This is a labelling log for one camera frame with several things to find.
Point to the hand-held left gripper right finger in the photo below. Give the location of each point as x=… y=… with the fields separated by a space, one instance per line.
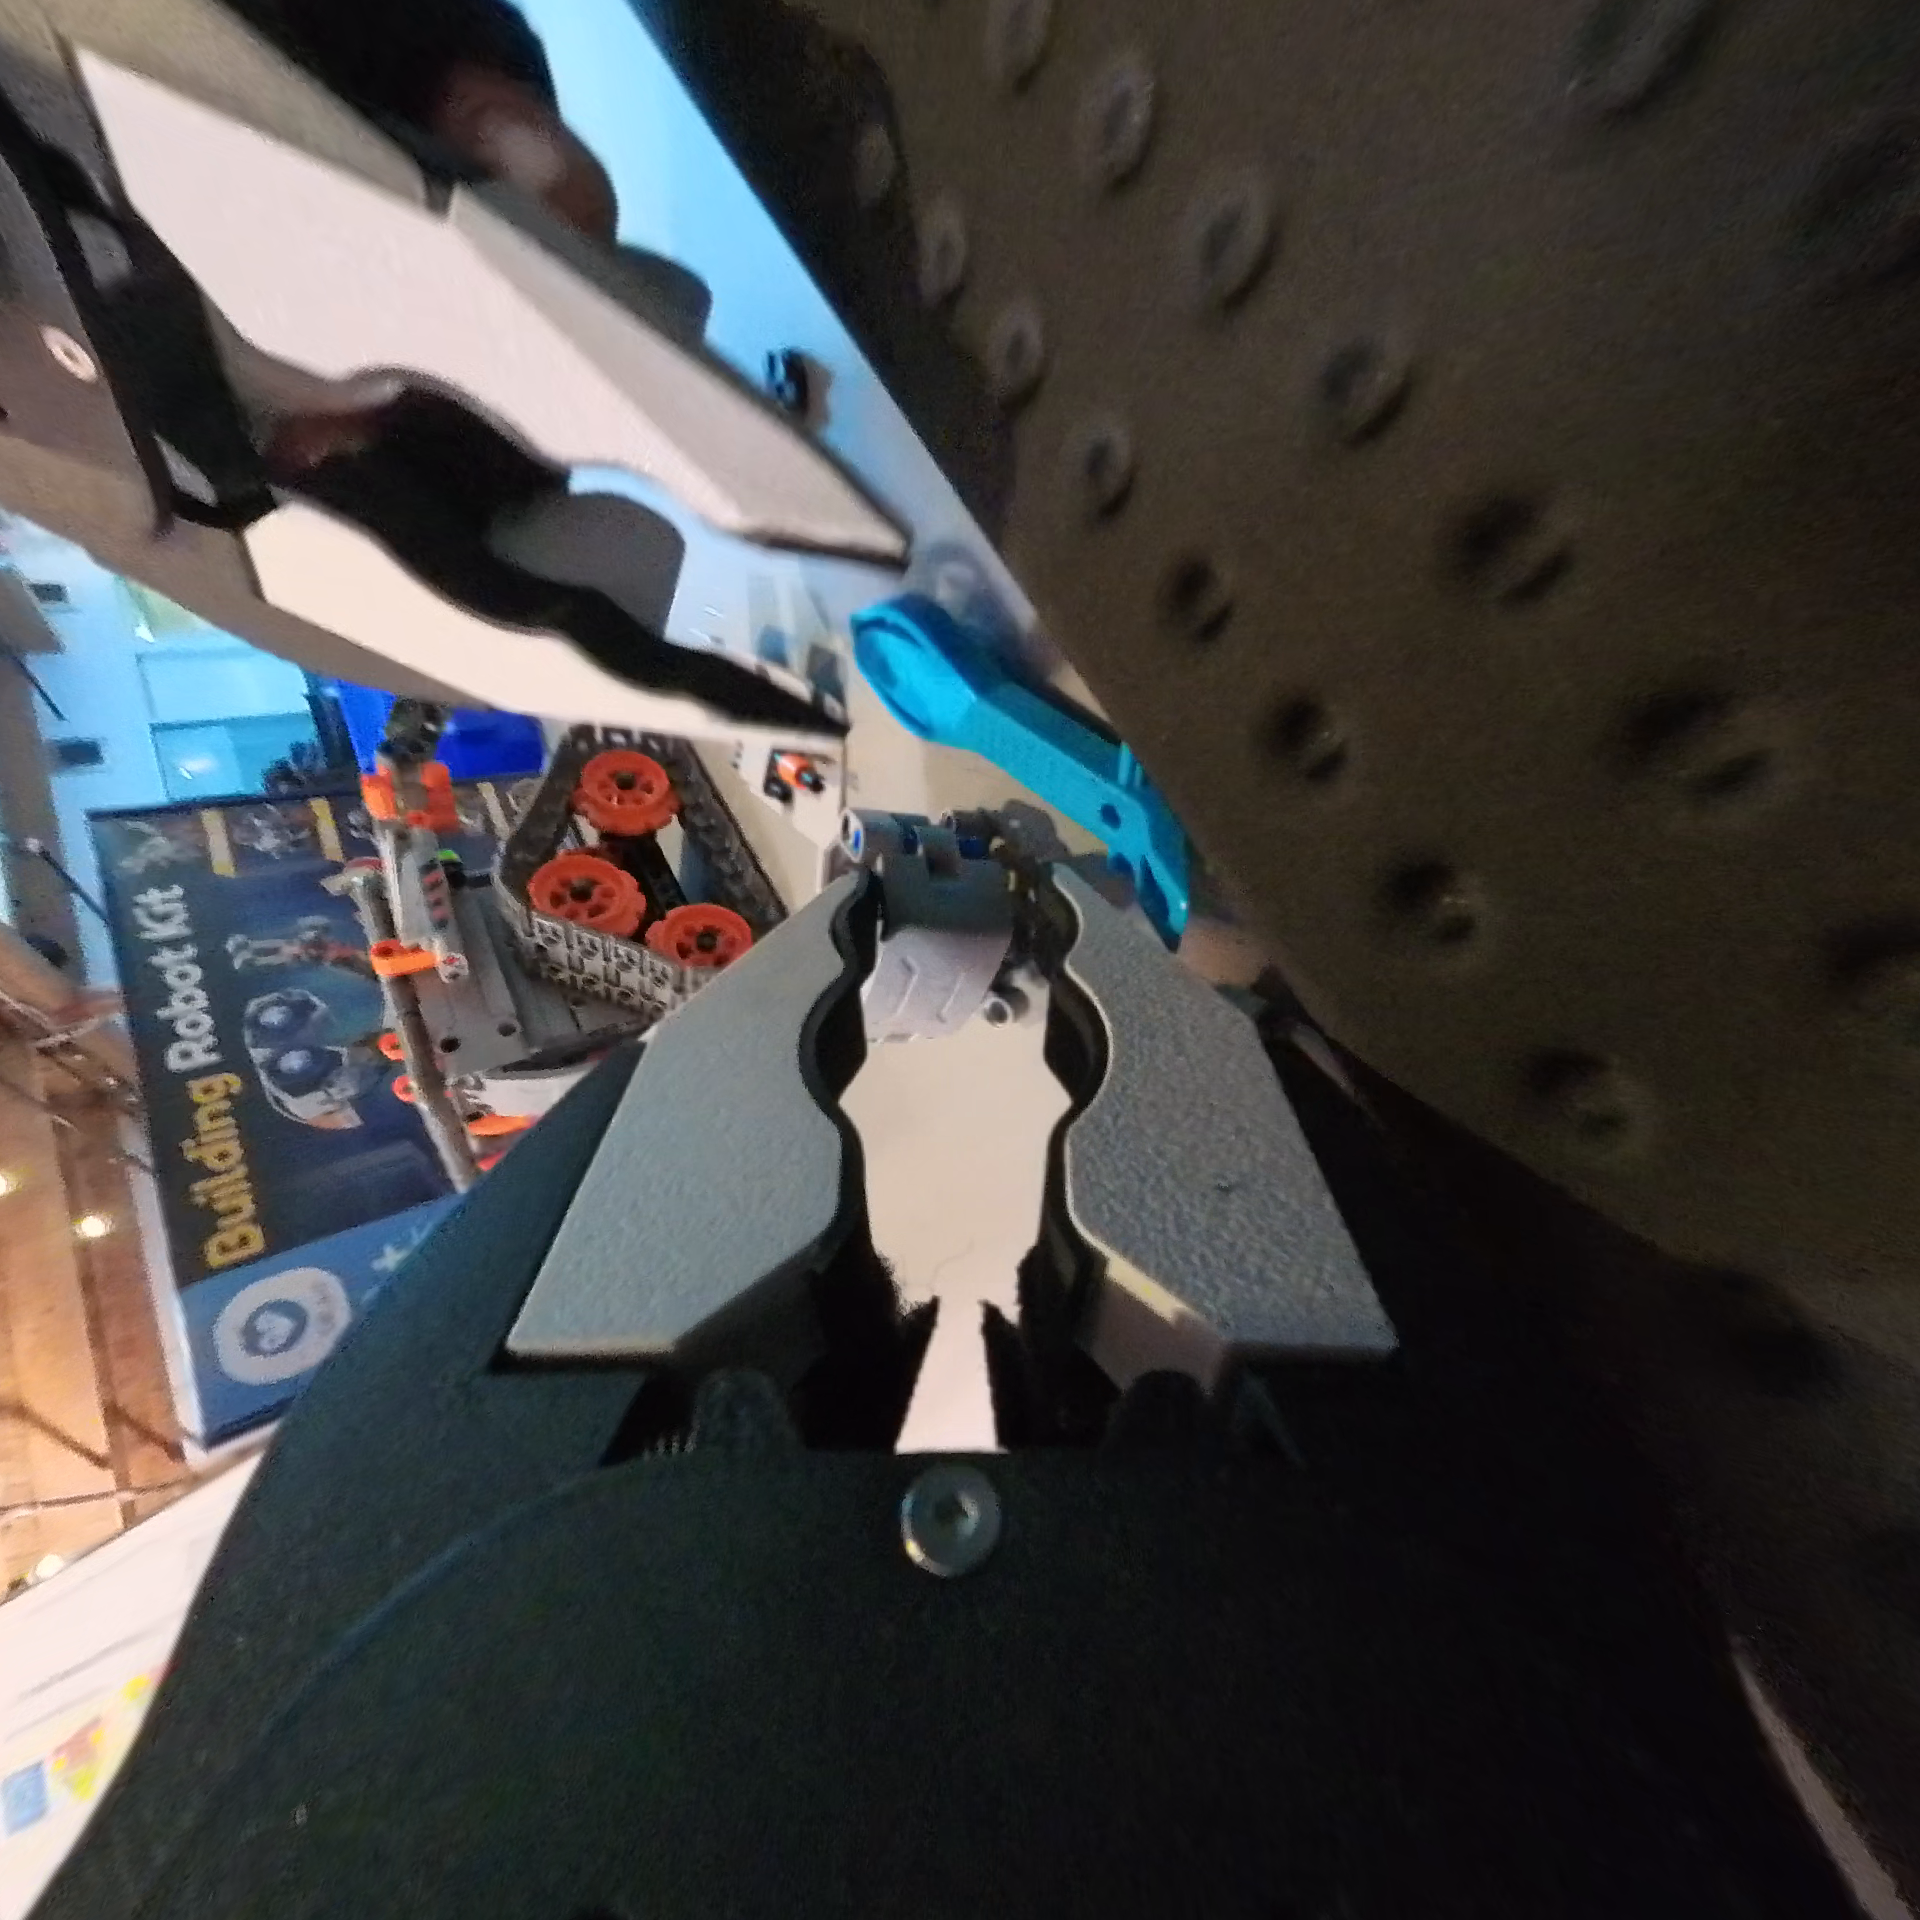
x=1230 y=1217

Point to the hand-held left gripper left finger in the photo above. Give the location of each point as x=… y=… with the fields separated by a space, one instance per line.
x=674 y=1217

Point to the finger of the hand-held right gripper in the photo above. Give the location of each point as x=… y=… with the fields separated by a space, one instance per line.
x=451 y=601
x=451 y=270

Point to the light grey toy block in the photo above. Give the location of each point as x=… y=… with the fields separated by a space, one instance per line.
x=955 y=932

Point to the blue toy wrench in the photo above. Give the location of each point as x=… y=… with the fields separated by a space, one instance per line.
x=1035 y=737

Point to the person's right hand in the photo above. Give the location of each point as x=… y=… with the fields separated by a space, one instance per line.
x=526 y=135

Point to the blue plastic bin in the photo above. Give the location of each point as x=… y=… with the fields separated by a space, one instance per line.
x=421 y=728

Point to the grey orange tracked toy robot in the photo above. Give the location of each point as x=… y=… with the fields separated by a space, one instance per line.
x=585 y=901

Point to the small black toy gear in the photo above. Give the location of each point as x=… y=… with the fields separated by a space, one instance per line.
x=795 y=383

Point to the small grey orange toy part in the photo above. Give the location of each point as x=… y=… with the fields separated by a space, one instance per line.
x=795 y=776

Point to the blue robot kit box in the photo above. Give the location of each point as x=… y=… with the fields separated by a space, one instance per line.
x=269 y=1111

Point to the black perforated mat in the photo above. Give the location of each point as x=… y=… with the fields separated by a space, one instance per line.
x=1410 y=540

